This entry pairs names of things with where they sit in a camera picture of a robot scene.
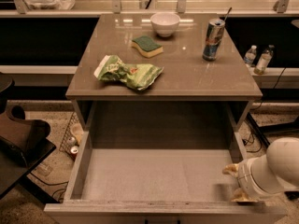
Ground black stand leg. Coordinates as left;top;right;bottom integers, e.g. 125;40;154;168
19;176;58;204

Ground red soda can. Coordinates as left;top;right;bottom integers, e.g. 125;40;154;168
70;146;78;160

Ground blue silver energy drink can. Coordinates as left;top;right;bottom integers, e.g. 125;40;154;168
203;19;225;61

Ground black floor bar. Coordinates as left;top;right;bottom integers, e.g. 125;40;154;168
246;113;270;148

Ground small clear water bottle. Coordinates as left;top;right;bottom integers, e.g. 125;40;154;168
243;45;257;67

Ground green yellow sponge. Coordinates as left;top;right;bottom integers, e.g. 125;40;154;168
131;35;164;58

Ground white bowl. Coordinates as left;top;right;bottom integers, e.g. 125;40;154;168
150;12;180;37

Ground clear bottle with yellow liquid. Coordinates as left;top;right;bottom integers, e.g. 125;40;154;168
253;45;275;75

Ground black floor cables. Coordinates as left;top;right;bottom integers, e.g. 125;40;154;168
29;171;69;203

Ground dark robot base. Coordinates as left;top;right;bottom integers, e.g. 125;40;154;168
0;73;56;198

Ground green crumpled chip bag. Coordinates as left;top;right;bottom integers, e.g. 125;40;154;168
93;55;164;91

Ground grey top drawer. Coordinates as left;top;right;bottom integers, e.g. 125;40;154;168
45;101;285;224

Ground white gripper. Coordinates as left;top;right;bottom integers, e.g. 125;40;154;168
222;158;273;203

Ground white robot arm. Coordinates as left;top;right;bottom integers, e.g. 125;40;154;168
222;137;299;202

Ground wire basket with trash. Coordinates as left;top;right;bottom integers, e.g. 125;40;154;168
59;112;83;160

